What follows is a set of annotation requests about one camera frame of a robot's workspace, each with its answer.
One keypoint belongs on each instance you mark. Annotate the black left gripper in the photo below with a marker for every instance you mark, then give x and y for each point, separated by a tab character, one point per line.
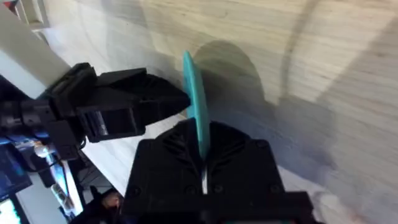
66	96

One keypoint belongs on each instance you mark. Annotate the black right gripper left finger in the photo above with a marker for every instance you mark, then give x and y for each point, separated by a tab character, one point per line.
168	168

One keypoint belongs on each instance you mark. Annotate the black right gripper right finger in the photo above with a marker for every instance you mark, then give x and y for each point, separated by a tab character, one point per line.
242	168

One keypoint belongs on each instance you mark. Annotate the teal plate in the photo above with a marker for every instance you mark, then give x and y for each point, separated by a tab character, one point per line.
194	90

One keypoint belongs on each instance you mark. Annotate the computer screen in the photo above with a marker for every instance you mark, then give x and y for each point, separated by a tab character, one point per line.
11	171

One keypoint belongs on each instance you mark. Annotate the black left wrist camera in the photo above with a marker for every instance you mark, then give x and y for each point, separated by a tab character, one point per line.
63	140

